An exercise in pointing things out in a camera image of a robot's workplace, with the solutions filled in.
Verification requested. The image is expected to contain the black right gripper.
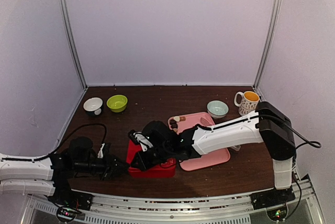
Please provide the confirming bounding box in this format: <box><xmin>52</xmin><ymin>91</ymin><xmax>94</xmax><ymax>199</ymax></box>
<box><xmin>130</xmin><ymin>145</ymin><xmax>172</xmax><ymax>173</ymax></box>

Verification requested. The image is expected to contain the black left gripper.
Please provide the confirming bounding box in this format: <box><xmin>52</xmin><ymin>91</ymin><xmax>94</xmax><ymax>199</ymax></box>
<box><xmin>74</xmin><ymin>151</ymin><xmax>129</xmax><ymax>181</ymax></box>

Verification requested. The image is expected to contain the red tin lid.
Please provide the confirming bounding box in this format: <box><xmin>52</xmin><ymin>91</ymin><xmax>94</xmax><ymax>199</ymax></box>
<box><xmin>125</xmin><ymin>139</ymin><xmax>176</xmax><ymax>172</ymax></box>

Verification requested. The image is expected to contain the red tin box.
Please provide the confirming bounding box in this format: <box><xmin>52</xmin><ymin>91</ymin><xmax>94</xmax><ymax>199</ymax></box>
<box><xmin>128</xmin><ymin>166</ymin><xmax>176</xmax><ymax>178</ymax></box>

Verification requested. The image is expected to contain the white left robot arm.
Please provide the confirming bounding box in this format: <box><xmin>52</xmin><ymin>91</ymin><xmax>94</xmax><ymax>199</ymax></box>
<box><xmin>1</xmin><ymin>137</ymin><xmax>129</xmax><ymax>205</ymax></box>

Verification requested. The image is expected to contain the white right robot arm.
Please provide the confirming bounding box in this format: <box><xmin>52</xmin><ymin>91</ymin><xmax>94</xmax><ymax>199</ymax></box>
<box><xmin>128</xmin><ymin>102</ymin><xmax>296</xmax><ymax>204</ymax></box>

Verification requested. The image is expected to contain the dark chocolate tray left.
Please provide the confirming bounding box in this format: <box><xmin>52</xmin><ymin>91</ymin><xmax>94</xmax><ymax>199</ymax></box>
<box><xmin>169</xmin><ymin>119</ymin><xmax>178</xmax><ymax>129</ymax></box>

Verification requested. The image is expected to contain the green plastic bowl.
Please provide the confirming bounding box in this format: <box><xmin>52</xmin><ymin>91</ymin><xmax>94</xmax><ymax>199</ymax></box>
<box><xmin>106</xmin><ymin>95</ymin><xmax>128</xmax><ymax>113</ymax></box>

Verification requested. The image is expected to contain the white ceramic bowl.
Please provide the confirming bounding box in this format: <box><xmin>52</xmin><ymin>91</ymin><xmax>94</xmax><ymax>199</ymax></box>
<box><xmin>83</xmin><ymin>97</ymin><xmax>104</xmax><ymax>117</ymax></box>

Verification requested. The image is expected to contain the pink plastic tray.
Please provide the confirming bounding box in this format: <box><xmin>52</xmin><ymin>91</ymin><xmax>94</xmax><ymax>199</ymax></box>
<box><xmin>167</xmin><ymin>112</ymin><xmax>230</xmax><ymax>172</ymax></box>

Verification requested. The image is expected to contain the light blue ceramic bowl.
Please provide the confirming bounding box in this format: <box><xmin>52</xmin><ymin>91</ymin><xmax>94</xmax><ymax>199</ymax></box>
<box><xmin>207</xmin><ymin>100</ymin><xmax>229</xmax><ymax>119</ymax></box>

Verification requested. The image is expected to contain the white floral mug yellow inside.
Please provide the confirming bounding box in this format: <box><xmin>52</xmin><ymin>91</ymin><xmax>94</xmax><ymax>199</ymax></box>
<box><xmin>234</xmin><ymin>91</ymin><xmax>260</xmax><ymax>116</ymax></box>

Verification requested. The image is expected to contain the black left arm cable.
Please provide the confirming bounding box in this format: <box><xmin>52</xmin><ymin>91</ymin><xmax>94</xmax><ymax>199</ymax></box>
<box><xmin>33</xmin><ymin>124</ymin><xmax>108</xmax><ymax>161</ymax></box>

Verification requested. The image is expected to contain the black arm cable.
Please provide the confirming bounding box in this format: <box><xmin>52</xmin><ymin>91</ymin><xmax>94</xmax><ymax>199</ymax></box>
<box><xmin>258</xmin><ymin>114</ymin><xmax>322</xmax><ymax>150</ymax></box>
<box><xmin>33</xmin><ymin>124</ymin><xmax>108</xmax><ymax>161</ymax></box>

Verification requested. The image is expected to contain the aluminium front rail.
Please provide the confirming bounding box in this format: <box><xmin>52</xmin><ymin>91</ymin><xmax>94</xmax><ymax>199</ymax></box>
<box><xmin>25</xmin><ymin>179</ymin><xmax>325</xmax><ymax>224</ymax></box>

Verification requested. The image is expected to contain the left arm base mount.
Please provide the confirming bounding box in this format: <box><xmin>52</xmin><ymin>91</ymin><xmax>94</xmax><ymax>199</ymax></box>
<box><xmin>47</xmin><ymin>189</ymin><xmax>93</xmax><ymax>210</ymax></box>

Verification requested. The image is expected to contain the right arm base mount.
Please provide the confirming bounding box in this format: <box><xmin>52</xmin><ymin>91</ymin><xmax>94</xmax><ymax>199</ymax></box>
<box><xmin>250</xmin><ymin>188</ymin><xmax>296</xmax><ymax>210</ymax></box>

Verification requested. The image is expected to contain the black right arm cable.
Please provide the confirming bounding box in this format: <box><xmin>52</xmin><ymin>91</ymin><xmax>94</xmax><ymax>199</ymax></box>
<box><xmin>258</xmin><ymin>114</ymin><xmax>322</xmax><ymax>150</ymax></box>

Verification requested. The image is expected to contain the aluminium frame post left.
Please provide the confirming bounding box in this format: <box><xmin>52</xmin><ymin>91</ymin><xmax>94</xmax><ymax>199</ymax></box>
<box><xmin>59</xmin><ymin>0</ymin><xmax>87</xmax><ymax>89</ymax></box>

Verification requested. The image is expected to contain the aluminium frame post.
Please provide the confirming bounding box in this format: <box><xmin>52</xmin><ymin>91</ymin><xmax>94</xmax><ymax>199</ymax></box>
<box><xmin>253</xmin><ymin>0</ymin><xmax>282</xmax><ymax>91</ymax></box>
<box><xmin>59</xmin><ymin>0</ymin><xmax>87</xmax><ymax>89</ymax></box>

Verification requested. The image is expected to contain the aluminium frame post right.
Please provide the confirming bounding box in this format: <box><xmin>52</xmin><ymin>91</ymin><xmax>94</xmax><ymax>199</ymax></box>
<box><xmin>253</xmin><ymin>0</ymin><xmax>282</xmax><ymax>91</ymax></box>

